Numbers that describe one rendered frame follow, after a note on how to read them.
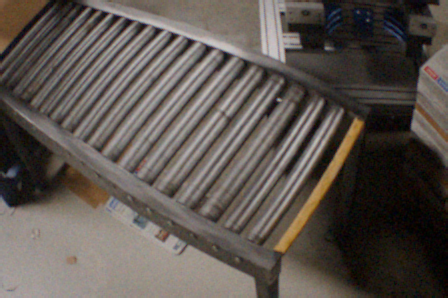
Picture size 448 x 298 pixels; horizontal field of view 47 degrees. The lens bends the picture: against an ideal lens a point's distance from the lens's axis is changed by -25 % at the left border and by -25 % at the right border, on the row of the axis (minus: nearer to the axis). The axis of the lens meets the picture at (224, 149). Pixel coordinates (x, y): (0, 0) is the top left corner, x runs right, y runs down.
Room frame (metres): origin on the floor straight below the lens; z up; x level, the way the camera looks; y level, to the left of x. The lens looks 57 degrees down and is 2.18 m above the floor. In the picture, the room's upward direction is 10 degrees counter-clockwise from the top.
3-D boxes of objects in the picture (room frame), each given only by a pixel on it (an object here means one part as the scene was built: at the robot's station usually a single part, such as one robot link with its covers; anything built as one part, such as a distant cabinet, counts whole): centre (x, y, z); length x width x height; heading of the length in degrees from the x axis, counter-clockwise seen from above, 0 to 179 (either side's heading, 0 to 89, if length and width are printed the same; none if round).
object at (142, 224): (1.23, 0.28, 0.01); 0.37 x 0.28 x 0.01; 48
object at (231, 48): (1.39, 0.09, 0.74); 1.34 x 0.05 x 0.12; 48
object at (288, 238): (0.75, -0.23, 0.81); 0.43 x 0.03 x 0.02; 138
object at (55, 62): (1.42, 0.50, 0.77); 0.47 x 0.05 x 0.05; 138
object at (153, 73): (1.16, 0.21, 0.77); 0.47 x 0.05 x 0.05; 138
